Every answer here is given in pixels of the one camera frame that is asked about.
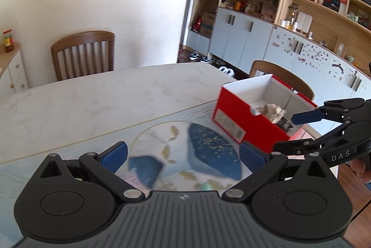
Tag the printed blue table mat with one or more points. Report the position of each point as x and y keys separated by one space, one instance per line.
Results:
x=72 y=155

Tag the white side cabinet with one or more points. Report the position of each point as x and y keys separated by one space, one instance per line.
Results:
x=14 y=74

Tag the brown wooden chair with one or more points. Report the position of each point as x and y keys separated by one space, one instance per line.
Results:
x=84 y=39
x=278 y=68

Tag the red cardboard box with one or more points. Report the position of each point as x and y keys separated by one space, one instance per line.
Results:
x=232 y=109

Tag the white rounded board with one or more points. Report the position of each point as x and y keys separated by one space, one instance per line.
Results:
x=304 y=22

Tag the mint green pen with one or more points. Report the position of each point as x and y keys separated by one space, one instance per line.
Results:
x=207 y=187

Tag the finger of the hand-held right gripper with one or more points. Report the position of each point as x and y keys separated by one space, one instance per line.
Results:
x=295 y=146
x=307 y=117

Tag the person's right hand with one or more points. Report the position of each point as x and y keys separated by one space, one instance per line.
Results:
x=359 y=169

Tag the dark blue sneaker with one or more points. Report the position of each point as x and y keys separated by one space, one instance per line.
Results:
x=195 y=56
x=207 y=59

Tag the grey and wood wall cabinet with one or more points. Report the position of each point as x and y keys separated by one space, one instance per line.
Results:
x=246 y=33

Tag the red-lidded sauce jar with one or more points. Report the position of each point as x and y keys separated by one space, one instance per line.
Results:
x=8 y=42

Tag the small red bag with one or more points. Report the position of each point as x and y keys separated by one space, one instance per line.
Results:
x=198 y=24

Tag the black snack packet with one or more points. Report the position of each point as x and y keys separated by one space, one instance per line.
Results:
x=285 y=124

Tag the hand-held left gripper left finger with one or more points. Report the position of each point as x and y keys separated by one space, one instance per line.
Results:
x=116 y=156

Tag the silver snack packet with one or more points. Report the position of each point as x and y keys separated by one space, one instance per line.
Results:
x=271 y=111

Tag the brown cardboard carton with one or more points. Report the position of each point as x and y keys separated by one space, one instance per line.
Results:
x=208 y=24

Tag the orange bottle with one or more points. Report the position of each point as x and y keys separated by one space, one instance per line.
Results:
x=238 y=5

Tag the white slipper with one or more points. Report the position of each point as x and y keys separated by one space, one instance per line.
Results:
x=223 y=69
x=230 y=71

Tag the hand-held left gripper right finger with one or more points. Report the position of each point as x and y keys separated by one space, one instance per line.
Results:
x=252 y=156

